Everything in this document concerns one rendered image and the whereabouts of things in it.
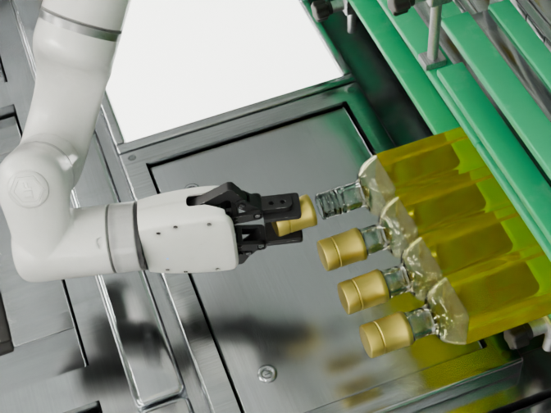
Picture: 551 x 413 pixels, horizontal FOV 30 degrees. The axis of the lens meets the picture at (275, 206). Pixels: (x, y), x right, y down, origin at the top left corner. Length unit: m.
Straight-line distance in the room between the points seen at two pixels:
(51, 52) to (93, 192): 0.33
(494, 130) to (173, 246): 0.36
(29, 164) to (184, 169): 0.33
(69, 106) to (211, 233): 0.22
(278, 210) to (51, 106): 0.28
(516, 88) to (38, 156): 0.48
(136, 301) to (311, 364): 0.22
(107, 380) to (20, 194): 0.26
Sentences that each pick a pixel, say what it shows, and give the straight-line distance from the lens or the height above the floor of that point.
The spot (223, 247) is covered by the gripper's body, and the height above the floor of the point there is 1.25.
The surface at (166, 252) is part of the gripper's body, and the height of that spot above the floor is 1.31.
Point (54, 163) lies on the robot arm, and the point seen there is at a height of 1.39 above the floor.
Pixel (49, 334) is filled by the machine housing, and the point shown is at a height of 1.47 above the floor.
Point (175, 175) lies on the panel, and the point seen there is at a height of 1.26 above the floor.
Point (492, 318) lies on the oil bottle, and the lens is 1.03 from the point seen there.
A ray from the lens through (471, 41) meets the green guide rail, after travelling 1.10.
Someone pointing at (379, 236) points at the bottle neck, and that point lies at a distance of 1.08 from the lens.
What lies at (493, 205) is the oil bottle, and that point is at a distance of 1.10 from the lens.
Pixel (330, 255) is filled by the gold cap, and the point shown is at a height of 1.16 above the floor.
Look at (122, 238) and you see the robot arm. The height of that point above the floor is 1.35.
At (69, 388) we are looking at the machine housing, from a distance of 1.21.
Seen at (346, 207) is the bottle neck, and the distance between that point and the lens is 1.11.
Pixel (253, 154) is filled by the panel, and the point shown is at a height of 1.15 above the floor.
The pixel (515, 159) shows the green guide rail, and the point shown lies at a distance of 1.09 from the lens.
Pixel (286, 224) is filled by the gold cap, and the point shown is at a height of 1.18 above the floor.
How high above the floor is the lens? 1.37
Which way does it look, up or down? 10 degrees down
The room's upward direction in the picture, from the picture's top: 108 degrees counter-clockwise
